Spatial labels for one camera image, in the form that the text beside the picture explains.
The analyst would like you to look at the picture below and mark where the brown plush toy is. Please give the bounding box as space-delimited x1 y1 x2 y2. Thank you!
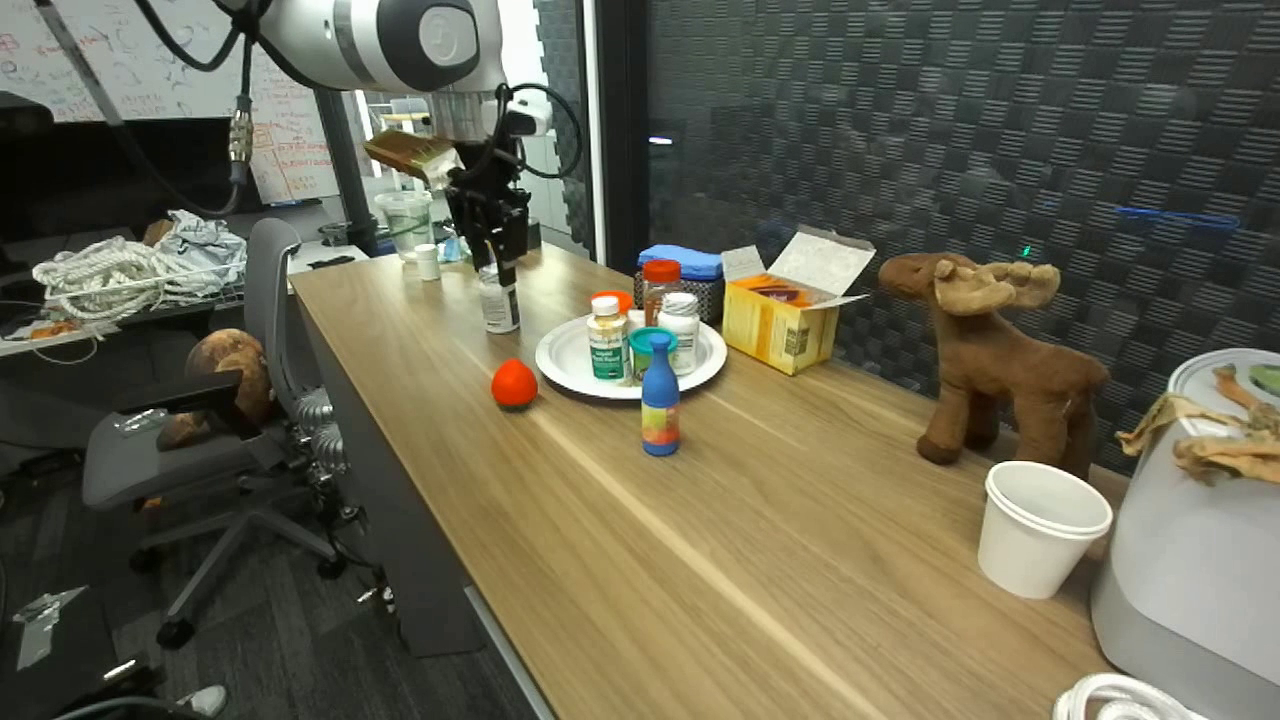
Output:
154 324 279 451

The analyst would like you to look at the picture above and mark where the spice bottle with orange lid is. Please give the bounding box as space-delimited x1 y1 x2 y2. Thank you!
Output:
641 257 689 315

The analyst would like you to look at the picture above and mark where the large white pill bottle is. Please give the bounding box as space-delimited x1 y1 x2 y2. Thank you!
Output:
474 258 520 334

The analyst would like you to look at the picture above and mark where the blue toy bowling pin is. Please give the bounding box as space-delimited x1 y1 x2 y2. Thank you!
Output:
634 328 683 458

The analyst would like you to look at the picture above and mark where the grey office chair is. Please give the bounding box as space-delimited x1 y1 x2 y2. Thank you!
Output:
79 216 393 653

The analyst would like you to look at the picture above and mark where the white paper cup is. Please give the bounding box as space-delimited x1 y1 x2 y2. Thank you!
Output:
972 456 1111 598

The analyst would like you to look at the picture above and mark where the black vertical post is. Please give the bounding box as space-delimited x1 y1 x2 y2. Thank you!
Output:
312 83 385 250

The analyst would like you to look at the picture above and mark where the white grey appliance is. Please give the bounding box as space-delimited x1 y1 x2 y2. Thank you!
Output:
1084 342 1280 720

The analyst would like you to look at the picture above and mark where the paper scrap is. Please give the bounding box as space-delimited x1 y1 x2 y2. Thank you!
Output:
6 580 90 671

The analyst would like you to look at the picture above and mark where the red ball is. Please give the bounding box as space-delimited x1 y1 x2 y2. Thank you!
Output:
487 357 540 410

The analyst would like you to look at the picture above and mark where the open yellow cardboard box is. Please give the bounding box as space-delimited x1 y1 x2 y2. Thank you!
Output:
717 229 880 376

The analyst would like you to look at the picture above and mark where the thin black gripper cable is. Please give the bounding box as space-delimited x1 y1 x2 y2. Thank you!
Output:
494 80 589 182

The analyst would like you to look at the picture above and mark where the black monitor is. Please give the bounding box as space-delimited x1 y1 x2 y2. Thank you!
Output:
0 91 266 250

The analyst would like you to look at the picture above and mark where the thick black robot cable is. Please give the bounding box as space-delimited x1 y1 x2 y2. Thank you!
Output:
131 0 264 216

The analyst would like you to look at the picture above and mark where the white rope pile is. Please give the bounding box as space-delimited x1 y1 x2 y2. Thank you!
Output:
28 208 252 342

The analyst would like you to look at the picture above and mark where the small white-capped pill bottle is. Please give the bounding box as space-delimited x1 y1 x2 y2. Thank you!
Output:
655 287 702 376

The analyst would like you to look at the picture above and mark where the coiled white cable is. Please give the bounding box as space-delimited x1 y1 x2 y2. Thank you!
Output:
1048 669 1211 720

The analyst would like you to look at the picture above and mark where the white pill bottle green label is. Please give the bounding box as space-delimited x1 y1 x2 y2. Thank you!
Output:
583 291 633 384

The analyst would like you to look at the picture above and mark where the blue sponge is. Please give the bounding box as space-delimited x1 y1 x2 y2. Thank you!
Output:
633 241 729 283

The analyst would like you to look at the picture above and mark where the white paper plate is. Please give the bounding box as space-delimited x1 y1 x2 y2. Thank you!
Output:
531 310 731 404

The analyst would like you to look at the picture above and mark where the brown moose plush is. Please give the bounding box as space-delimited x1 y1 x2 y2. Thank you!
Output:
871 246 1111 470

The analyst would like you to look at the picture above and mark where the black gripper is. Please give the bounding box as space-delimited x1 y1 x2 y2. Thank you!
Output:
444 136 531 330

